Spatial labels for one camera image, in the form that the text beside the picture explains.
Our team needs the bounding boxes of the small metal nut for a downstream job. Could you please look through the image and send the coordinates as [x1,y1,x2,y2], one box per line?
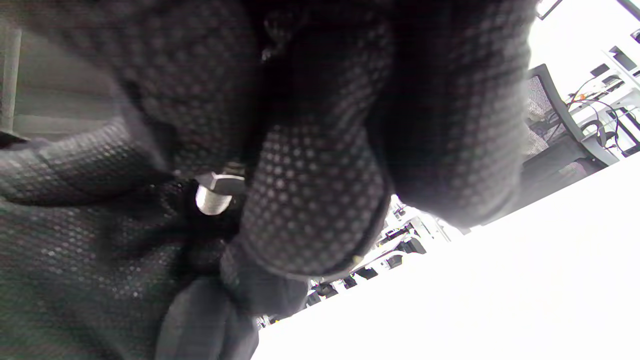
[195,162,247,196]

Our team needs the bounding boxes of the person's left hand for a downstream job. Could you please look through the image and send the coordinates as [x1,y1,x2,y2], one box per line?
[0,117,311,360]

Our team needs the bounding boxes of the person's right hand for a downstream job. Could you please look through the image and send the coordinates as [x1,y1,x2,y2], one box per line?
[100,0,538,278]

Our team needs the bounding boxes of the black mesh office chair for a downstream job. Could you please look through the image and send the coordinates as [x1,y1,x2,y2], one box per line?
[517,64,621,206]

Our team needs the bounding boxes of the metal screw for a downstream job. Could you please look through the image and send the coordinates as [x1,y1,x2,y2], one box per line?
[195,185,233,217]

